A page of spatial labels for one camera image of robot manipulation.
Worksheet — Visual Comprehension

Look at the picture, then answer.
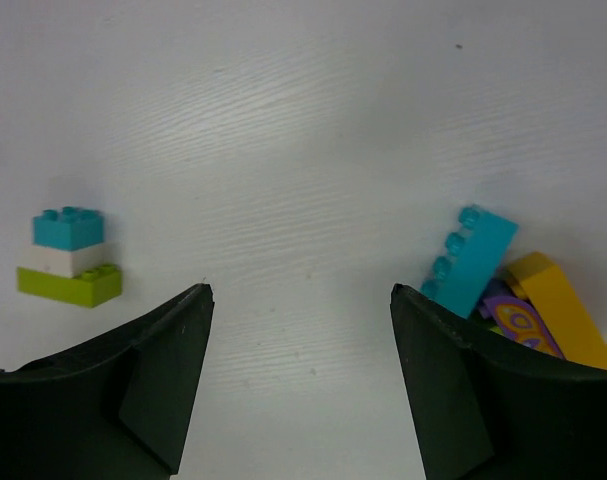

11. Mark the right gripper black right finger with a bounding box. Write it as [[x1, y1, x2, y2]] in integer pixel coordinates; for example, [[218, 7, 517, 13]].
[[390, 284, 607, 479]]

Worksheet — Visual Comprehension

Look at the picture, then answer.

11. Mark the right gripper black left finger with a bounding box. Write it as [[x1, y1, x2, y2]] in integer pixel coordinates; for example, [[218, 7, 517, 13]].
[[0, 284, 214, 479]]

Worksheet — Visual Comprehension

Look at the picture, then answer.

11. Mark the turquoise lego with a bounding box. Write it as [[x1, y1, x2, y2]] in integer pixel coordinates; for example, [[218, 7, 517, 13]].
[[420, 204, 519, 319]]

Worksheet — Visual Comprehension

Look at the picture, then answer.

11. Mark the white curved lego brick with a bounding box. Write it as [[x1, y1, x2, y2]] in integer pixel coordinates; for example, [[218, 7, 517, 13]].
[[18, 243, 109, 278]]

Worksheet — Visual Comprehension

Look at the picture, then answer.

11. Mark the green lego in pile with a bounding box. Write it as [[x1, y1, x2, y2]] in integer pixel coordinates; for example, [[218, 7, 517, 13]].
[[487, 325, 504, 336]]

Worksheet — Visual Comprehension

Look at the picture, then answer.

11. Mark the purple patterned lego tile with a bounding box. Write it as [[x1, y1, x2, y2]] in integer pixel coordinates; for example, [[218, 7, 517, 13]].
[[480, 295, 565, 359]]

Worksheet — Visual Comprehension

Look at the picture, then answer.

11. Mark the long green lego brick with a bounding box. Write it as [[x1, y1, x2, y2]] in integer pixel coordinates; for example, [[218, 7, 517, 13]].
[[16, 264, 122, 308]]

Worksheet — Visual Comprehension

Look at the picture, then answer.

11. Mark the yellow lego in pile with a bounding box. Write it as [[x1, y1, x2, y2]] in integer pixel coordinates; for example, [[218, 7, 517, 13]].
[[503, 252, 607, 370]]

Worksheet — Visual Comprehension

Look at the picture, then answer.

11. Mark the turquoise lego brick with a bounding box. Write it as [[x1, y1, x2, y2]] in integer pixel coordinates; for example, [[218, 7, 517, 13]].
[[32, 206, 105, 251]]

